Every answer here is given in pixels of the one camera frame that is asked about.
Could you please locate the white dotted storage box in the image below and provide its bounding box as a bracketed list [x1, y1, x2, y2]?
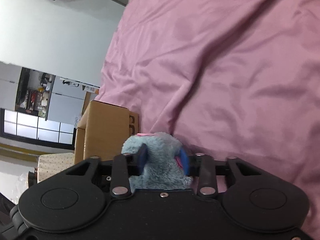
[37, 153, 74, 183]

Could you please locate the open wall shelf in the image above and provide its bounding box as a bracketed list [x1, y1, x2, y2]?
[14, 68, 56, 120]

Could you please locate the pink bed sheet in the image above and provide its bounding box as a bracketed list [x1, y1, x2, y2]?
[97, 0, 319, 239]

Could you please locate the brown cardboard box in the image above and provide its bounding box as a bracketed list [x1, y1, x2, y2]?
[74, 100, 139, 164]

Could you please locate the fluffy light blue plush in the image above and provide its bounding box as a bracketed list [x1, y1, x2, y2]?
[121, 132, 193, 192]

